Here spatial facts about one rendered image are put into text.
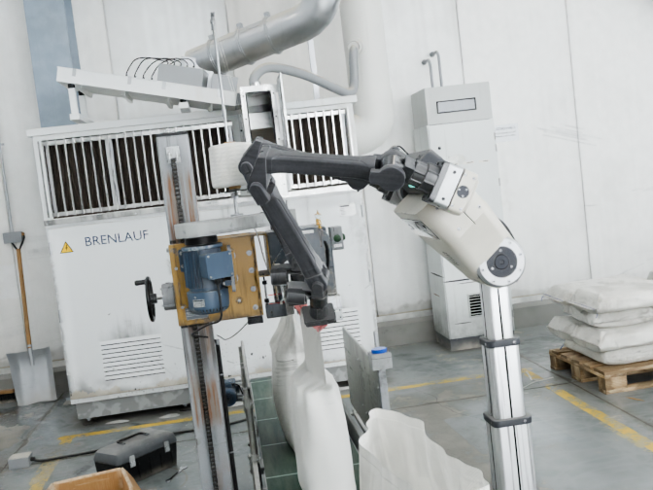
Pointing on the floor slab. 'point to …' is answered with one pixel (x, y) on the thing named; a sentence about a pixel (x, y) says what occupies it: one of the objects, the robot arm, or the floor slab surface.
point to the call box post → (383, 389)
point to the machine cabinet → (353, 280)
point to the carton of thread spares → (117, 478)
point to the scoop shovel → (31, 361)
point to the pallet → (609, 379)
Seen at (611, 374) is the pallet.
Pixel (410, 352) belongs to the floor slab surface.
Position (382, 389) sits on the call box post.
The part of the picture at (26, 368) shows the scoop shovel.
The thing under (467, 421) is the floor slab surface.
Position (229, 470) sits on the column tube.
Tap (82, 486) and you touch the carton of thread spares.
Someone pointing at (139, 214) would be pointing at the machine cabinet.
